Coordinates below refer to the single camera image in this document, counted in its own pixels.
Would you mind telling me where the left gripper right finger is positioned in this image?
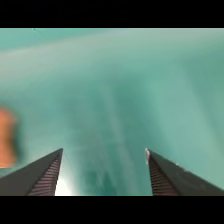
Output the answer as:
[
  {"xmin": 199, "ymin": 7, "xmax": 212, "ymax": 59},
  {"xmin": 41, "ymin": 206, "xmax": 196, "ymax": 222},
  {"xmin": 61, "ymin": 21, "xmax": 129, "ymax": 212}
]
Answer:
[{"xmin": 144, "ymin": 148, "xmax": 224, "ymax": 197}]

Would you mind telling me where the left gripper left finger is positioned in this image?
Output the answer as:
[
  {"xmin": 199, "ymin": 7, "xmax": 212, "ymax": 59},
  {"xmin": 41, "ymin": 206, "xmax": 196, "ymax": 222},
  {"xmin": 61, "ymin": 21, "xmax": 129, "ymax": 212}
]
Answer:
[{"xmin": 0, "ymin": 148, "xmax": 64, "ymax": 197}]

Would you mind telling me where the orange-brown shirt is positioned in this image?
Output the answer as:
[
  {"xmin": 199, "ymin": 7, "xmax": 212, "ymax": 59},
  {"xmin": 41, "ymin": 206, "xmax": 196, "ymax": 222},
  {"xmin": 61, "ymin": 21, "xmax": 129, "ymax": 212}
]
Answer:
[{"xmin": 0, "ymin": 107, "xmax": 18, "ymax": 169}]

